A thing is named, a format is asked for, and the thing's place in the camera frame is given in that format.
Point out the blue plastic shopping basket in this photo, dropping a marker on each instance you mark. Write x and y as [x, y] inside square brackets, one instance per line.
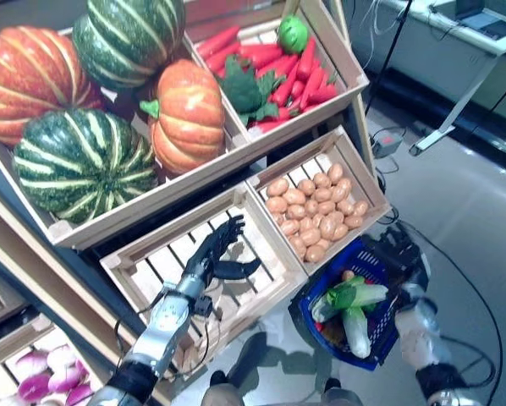
[382, 334]

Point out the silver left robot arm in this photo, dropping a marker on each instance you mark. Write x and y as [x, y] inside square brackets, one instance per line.
[168, 317]

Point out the white desk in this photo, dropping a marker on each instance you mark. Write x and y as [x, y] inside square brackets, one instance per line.
[464, 101]

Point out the round green cabbage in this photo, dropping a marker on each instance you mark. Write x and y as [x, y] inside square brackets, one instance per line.
[293, 34]

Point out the green striped pumpkin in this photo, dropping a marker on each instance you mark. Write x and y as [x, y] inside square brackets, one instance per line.
[79, 165]
[126, 38]

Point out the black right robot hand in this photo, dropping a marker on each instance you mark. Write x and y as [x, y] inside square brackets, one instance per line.
[399, 251]

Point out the robot left leg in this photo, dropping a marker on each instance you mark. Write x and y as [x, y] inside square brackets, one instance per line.
[219, 385]

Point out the grey open laptop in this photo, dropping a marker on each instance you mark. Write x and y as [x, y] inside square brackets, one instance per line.
[494, 27]

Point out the small orange pumpkin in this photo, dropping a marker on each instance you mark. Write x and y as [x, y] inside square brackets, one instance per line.
[185, 118]

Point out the dark green broccoli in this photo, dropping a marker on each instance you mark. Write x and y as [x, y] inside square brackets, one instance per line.
[240, 89]

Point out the black tripod stand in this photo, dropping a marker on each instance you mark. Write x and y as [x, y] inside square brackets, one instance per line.
[390, 48]

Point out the wooden slatted crate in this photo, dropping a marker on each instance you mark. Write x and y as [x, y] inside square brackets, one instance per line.
[354, 156]
[337, 46]
[164, 258]
[20, 338]

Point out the brown potato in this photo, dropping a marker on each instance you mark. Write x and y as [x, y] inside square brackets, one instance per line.
[314, 253]
[334, 172]
[361, 207]
[277, 187]

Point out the small orange toy vegetable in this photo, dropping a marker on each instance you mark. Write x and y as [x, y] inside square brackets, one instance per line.
[347, 275]

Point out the large orange pumpkin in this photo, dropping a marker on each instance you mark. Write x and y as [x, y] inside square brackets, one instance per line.
[29, 80]

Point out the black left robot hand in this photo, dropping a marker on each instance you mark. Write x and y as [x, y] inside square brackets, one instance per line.
[210, 258]

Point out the wooden display shelf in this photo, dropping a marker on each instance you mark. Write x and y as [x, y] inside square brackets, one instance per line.
[45, 270]

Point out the red carrot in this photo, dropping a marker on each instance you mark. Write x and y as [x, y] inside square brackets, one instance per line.
[307, 63]
[217, 42]
[261, 53]

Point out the purple white turnip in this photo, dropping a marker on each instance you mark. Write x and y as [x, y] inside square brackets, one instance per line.
[33, 387]
[31, 363]
[60, 356]
[64, 378]
[78, 394]

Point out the grey box red button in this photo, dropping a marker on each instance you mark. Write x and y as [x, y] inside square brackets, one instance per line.
[387, 143]

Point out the large wooden crate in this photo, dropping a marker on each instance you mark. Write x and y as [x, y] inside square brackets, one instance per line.
[151, 207]

